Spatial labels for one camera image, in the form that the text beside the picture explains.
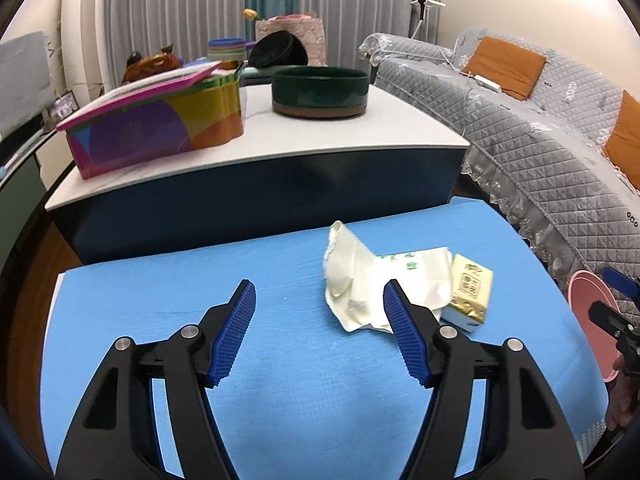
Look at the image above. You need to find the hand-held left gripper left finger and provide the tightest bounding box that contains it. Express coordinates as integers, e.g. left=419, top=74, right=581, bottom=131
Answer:
left=54, top=279, right=257, bottom=480

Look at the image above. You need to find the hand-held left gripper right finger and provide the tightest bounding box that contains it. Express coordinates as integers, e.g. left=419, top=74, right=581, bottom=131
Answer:
left=382, top=279, right=586, bottom=480

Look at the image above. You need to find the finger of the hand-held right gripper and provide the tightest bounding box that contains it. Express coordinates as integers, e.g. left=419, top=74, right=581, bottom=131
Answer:
left=588, top=300, right=632, bottom=342
left=602, top=267, right=640, bottom=307

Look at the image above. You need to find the pink plastic bin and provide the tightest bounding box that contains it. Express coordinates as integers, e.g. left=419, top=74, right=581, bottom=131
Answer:
left=567, top=269, right=626, bottom=383

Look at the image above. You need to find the white carton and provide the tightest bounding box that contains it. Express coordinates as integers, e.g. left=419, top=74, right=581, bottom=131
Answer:
left=322, top=220, right=453, bottom=333

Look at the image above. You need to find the person's right hand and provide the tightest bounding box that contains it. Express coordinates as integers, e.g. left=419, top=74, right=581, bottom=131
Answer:
left=605, top=359, right=640, bottom=432

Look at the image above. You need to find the yellow tissue pack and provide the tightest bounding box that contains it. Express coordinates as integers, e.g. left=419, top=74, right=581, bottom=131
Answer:
left=440, top=253, right=494, bottom=336

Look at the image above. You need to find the blue foam mat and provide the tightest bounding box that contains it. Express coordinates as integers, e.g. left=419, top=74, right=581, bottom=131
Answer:
left=39, top=196, right=611, bottom=480

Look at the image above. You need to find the white and blue coffee table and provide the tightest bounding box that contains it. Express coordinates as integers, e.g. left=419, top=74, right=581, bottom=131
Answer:
left=45, top=82, right=471, bottom=266

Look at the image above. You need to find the orange cushion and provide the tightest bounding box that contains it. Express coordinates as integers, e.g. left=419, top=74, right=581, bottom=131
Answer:
left=602, top=90, right=640, bottom=176
left=461, top=36, right=547, bottom=100

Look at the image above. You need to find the grey quilted sofa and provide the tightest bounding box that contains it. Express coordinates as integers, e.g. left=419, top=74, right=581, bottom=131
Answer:
left=359, top=27, right=640, bottom=291

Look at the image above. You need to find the colourful tin box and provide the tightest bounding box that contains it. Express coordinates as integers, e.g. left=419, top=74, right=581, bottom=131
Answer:
left=65, top=74, right=245, bottom=181

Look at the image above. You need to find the dark green cabinet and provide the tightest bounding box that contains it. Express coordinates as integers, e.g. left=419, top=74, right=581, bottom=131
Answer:
left=0, top=152, right=46, bottom=276

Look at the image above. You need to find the dark green round bowl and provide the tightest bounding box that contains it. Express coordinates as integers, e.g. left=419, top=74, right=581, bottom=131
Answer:
left=271, top=66, right=370, bottom=121

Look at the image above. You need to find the pink rimmed tin lid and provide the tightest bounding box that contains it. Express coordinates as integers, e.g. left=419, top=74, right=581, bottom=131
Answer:
left=56, top=60, right=224, bottom=132

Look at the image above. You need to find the stack of coloured bowls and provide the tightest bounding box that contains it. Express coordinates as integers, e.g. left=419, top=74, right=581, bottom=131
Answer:
left=206, top=36, right=248, bottom=70

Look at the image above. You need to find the black round bowl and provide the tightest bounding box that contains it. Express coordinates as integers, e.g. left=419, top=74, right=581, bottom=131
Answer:
left=248, top=31, right=309, bottom=68

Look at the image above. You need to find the pink quilted basket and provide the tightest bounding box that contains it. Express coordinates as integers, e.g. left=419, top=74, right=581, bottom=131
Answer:
left=255, top=11, right=327, bottom=67

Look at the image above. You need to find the white floor stand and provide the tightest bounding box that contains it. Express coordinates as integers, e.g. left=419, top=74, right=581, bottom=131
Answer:
left=410, top=0, right=446, bottom=41

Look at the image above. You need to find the grey cloth cover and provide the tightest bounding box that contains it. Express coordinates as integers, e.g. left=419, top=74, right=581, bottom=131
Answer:
left=0, top=31, right=53, bottom=136

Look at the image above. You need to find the grey curtain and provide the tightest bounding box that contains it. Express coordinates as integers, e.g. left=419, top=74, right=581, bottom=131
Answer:
left=295, top=0, right=443, bottom=68
left=102, top=0, right=251, bottom=68

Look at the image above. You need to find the white standing air conditioner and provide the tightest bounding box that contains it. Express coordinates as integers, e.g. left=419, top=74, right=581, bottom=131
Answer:
left=60, top=0, right=108, bottom=96

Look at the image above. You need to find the small photo frame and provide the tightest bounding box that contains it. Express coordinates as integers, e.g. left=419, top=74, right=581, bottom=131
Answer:
left=50, top=91, right=80, bottom=120

